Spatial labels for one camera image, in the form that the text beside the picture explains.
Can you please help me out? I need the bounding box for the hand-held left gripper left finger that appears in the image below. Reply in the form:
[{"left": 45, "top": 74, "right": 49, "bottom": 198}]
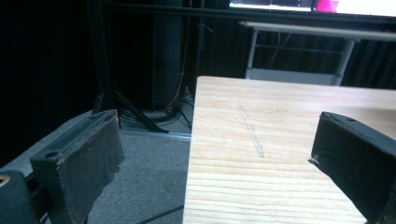
[{"left": 29, "top": 108, "right": 126, "bottom": 224}]

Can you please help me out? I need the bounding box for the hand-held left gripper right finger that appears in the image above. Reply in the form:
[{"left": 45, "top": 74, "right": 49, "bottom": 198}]
[{"left": 308, "top": 111, "right": 396, "bottom": 224}]

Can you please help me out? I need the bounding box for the black metal stand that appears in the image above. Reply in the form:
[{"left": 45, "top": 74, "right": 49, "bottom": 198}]
[{"left": 87, "top": 0, "right": 171, "bottom": 134}]

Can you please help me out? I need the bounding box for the monitor screen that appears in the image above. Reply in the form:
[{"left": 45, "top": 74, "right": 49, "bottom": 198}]
[{"left": 229, "top": 0, "right": 396, "bottom": 18}]

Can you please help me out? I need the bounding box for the black floor cable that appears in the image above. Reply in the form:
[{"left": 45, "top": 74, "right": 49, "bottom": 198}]
[{"left": 136, "top": 204, "right": 185, "bottom": 224}]

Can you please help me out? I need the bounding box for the white metal frame table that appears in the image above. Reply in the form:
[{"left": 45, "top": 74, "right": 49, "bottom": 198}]
[{"left": 237, "top": 21, "right": 396, "bottom": 87}]

